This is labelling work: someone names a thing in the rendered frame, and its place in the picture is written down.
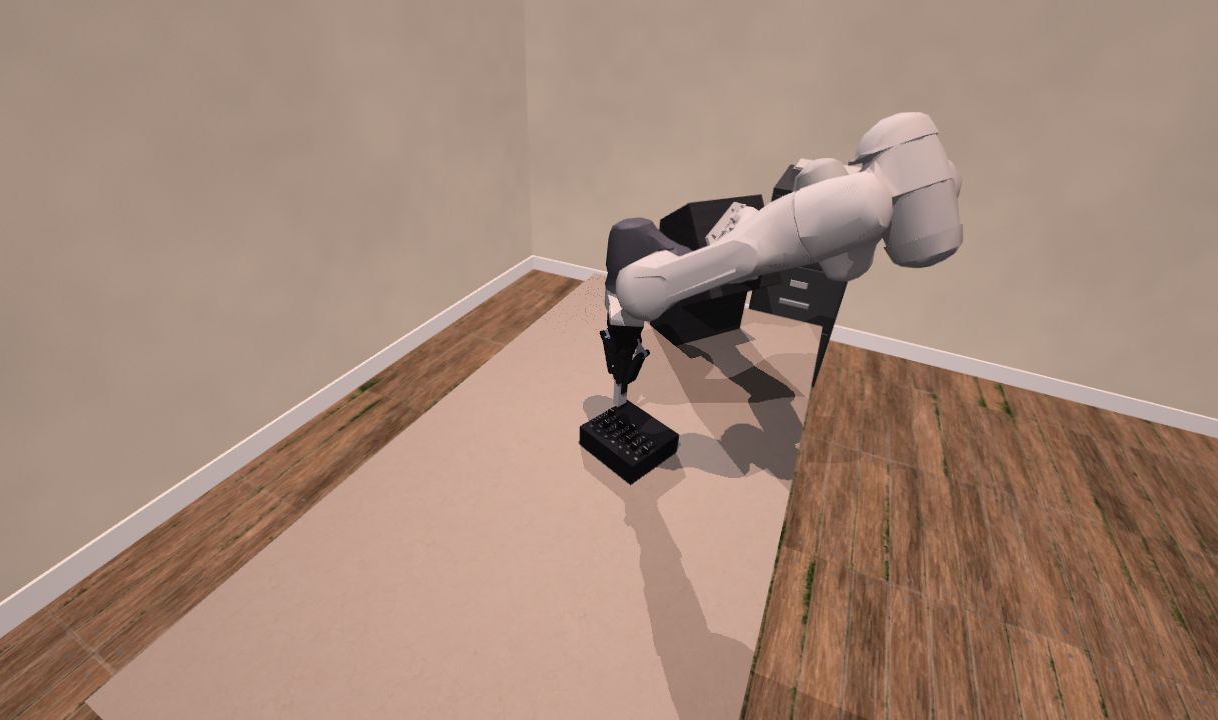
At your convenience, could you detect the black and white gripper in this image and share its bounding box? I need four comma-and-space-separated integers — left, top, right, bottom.
600, 313, 650, 407

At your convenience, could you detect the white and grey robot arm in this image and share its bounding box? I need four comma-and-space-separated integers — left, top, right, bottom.
605, 112, 963, 326

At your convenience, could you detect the black lighting desk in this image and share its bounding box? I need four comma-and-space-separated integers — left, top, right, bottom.
579, 400, 678, 484

